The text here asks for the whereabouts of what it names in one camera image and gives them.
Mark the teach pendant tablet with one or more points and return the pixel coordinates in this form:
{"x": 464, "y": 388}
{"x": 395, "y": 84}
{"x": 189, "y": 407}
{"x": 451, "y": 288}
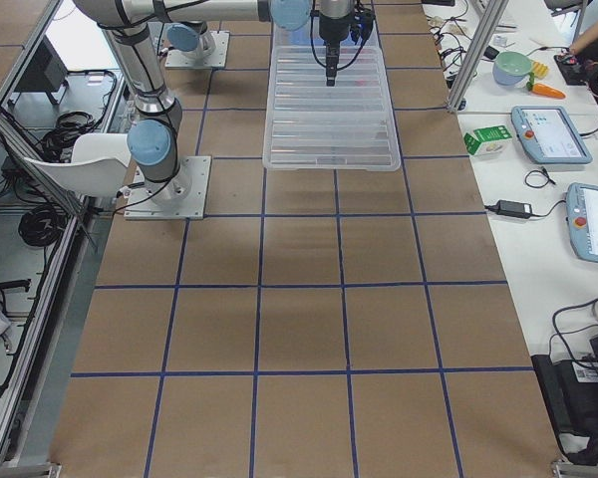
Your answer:
{"x": 548, "y": 136}
{"x": 582, "y": 220}

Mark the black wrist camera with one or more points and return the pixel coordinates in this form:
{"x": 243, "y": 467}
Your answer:
{"x": 362, "y": 24}

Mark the clear plastic box lid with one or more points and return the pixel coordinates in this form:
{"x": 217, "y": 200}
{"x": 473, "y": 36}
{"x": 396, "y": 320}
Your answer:
{"x": 310, "y": 125}

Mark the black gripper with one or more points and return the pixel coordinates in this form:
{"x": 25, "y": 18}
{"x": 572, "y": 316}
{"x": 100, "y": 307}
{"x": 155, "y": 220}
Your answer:
{"x": 330, "y": 30}

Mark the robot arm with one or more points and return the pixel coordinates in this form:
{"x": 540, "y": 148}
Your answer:
{"x": 126, "y": 23}
{"x": 192, "y": 39}

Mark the black power adapter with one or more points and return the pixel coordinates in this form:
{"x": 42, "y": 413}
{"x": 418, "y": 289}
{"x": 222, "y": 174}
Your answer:
{"x": 513, "y": 209}

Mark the orange toy carrot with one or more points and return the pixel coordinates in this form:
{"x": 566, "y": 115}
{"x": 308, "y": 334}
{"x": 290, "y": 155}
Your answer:
{"x": 544, "y": 91}

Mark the yellow toy corn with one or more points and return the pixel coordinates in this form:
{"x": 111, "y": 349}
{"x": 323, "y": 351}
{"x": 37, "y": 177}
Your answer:
{"x": 539, "y": 70}

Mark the green bowl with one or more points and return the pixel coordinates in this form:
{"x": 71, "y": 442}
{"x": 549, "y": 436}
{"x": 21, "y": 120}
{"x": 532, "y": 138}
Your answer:
{"x": 509, "y": 68}

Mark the aluminium frame post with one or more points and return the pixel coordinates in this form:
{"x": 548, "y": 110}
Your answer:
{"x": 482, "y": 34}

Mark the white chair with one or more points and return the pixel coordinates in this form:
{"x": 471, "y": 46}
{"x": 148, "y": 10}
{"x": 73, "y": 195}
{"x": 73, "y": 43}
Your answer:
{"x": 98, "y": 166}

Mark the green white carton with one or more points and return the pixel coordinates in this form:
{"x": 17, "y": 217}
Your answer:
{"x": 487, "y": 140}

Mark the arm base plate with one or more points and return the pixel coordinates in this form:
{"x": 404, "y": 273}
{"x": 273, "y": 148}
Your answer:
{"x": 175, "y": 60}
{"x": 183, "y": 198}

